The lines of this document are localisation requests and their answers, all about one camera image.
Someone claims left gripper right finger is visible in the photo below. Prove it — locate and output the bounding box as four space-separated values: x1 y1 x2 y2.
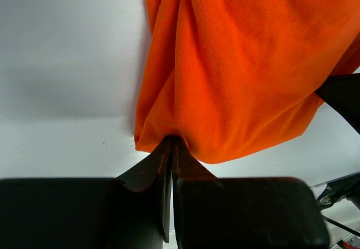
172 138 330 248

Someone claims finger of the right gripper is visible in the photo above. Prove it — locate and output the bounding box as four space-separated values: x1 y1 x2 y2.
315 73 360 133

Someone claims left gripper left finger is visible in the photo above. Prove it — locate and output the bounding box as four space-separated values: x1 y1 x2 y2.
1 138 172 248

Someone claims orange t shirt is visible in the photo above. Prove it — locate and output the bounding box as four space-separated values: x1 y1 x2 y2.
134 0 359 164

